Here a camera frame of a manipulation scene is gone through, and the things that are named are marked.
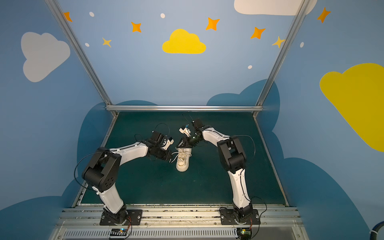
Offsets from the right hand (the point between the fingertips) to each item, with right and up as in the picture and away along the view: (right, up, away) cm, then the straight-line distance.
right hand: (180, 145), depth 94 cm
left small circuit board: (-29, -40, -21) cm, 54 cm away
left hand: (-6, -6, +1) cm, 9 cm away
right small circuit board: (+35, -41, -20) cm, 58 cm away
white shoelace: (+1, -4, -3) cm, 5 cm away
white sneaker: (+2, -6, -8) cm, 11 cm away
